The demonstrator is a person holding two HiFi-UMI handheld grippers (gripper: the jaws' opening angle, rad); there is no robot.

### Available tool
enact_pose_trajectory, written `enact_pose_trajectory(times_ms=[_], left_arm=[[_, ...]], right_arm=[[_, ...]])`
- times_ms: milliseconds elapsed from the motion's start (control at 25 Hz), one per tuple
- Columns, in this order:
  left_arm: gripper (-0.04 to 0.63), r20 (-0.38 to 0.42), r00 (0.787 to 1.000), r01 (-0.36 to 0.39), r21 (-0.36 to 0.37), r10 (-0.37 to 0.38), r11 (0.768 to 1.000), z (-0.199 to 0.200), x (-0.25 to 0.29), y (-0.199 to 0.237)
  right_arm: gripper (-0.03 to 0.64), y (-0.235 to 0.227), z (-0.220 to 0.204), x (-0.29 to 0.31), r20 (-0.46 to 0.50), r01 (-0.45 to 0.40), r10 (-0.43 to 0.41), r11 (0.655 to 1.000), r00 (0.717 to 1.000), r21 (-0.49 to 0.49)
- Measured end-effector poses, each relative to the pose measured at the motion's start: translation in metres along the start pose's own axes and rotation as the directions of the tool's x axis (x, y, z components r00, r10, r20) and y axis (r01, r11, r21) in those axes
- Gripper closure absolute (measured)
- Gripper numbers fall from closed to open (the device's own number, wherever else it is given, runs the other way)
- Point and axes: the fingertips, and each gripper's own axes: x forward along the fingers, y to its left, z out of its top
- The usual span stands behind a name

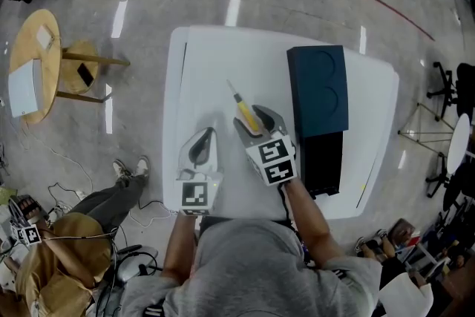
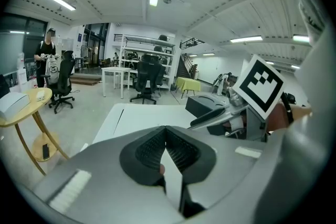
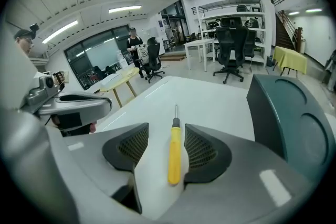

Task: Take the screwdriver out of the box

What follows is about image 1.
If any black phone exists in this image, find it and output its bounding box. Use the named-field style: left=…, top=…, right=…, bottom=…
left=76, top=62, right=95, bottom=88

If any round wooden table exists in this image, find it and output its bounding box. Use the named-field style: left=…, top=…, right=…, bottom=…
left=7, top=9, right=131, bottom=125

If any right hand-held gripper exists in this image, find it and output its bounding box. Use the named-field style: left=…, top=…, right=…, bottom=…
left=232, top=105, right=298, bottom=188

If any round white side table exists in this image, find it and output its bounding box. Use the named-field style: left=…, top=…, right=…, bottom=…
left=397, top=103, right=471, bottom=175

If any red brown bag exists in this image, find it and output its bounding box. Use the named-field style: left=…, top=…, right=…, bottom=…
left=389, top=218, right=424, bottom=248

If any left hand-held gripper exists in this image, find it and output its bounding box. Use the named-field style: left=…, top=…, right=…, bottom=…
left=176, top=127, right=225, bottom=216

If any person's grey shirt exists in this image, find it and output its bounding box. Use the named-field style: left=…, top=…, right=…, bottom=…
left=120, top=217, right=383, bottom=317

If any person's right forearm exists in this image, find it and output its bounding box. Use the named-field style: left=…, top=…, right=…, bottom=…
left=280, top=180, right=344, bottom=268

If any person's left forearm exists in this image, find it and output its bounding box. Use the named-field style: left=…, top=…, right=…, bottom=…
left=162, top=213, right=200, bottom=281

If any yellow handled screwdriver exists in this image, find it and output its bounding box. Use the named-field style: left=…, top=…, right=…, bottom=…
left=226, top=79, right=259, bottom=133

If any flat white box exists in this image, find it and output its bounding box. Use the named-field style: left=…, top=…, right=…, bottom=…
left=7, top=59, right=41, bottom=119

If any small white pad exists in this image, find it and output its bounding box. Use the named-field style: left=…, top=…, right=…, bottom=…
left=36, top=24, right=55, bottom=50

